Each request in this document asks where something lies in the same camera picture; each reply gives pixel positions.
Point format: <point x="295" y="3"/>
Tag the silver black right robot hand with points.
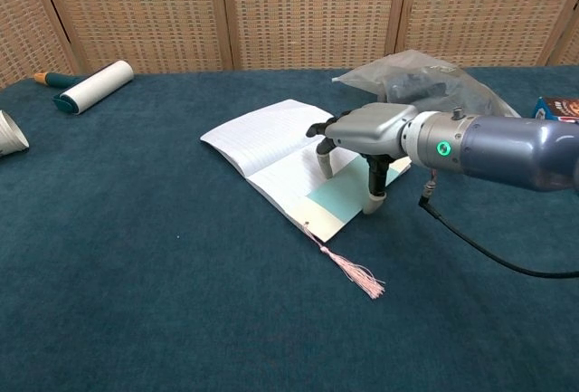
<point x="371" y="129"/>

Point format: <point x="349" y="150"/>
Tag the light blue tasselled bookmark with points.
<point x="344" y="193"/>

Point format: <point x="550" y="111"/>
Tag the white lined notebook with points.
<point x="262" y="138"/>

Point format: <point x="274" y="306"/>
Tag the clear plastic bag dark contents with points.
<point x="407" y="79"/>

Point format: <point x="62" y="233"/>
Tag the woven wooden folding screen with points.
<point x="307" y="12"/>

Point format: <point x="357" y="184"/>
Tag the blue chocolate cookie box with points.
<point x="558" y="107"/>

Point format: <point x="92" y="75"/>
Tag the dark blue felt table cloth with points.
<point x="181" y="297"/>

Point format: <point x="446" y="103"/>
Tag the white paper cup green print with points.
<point x="11" y="136"/>

